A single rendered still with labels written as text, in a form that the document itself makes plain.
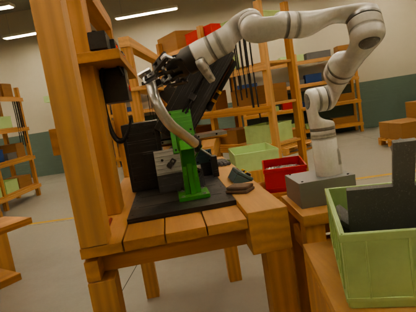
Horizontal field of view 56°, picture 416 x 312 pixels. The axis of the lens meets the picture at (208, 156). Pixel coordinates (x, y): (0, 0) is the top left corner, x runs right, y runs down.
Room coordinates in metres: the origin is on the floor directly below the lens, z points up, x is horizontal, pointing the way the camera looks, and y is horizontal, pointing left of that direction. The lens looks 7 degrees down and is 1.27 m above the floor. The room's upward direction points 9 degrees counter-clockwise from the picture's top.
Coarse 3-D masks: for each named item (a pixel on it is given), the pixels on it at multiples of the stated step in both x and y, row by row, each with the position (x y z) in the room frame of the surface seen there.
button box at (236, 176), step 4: (232, 168) 1.89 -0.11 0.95; (236, 168) 1.84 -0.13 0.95; (232, 172) 1.86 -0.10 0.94; (236, 172) 1.78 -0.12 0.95; (240, 172) 1.76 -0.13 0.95; (244, 172) 1.82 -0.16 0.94; (228, 176) 1.89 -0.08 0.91; (232, 176) 1.81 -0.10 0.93; (236, 176) 1.76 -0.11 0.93; (240, 176) 1.76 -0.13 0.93; (244, 176) 1.76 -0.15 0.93; (248, 176) 1.76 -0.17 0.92; (232, 180) 1.78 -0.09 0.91; (236, 180) 1.76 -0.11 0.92; (240, 180) 1.76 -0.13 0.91; (244, 180) 1.76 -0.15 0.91; (248, 180) 1.76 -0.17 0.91; (252, 180) 1.76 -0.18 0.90
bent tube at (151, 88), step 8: (144, 72) 1.12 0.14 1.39; (152, 80) 1.11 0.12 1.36; (152, 88) 1.10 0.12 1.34; (152, 96) 1.08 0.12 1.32; (152, 104) 1.08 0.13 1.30; (160, 104) 1.08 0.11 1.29; (160, 112) 1.07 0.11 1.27; (160, 120) 1.09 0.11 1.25; (168, 120) 1.08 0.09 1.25; (168, 128) 1.10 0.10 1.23; (176, 128) 1.11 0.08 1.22; (184, 136) 1.16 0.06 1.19; (192, 136) 1.20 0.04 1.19; (192, 144) 1.22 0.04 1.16
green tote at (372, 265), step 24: (336, 192) 1.18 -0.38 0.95; (336, 216) 0.92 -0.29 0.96; (336, 240) 0.92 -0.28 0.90; (360, 240) 0.79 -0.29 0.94; (384, 240) 0.78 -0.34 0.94; (408, 240) 0.77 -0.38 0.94; (360, 264) 0.79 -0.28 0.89; (384, 264) 0.78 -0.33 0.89; (408, 264) 0.77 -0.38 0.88; (360, 288) 0.79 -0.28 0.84; (384, 288) 0.78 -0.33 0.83; (408, 288) 0.77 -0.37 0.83
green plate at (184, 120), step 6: (186, 108) 1.92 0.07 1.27; (174, 114) 1.91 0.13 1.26; (180, 114) 1.91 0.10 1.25; (186, 114) 1.91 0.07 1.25; (174, 120) 1.90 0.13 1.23; (180, 120) 1.90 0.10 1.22; (186, 120) 1.91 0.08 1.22; (186, 126) 1.90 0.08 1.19; (192, 126) 1.90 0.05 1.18; (192, 132) 1.89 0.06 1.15; (174, 138) 1.88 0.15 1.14; (174, 144) 1.87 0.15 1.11; (174, 150) 1.86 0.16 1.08
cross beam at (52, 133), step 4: (112, 120) 2.54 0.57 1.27; (112, 124) 2.51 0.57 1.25; (52, 132) 1.31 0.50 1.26; (52, 136) 1.31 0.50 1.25; (56, 136) 1.31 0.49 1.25; (52, 140) 1.31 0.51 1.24; (56, 140) 1.31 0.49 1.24; (52, 144) 1.31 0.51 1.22; (56, 144) 1.31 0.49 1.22; (52, 148) 1.31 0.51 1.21; (56, 148) 1.31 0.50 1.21; (56, 152) 1.31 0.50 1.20; (60, 152) 1.31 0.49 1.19
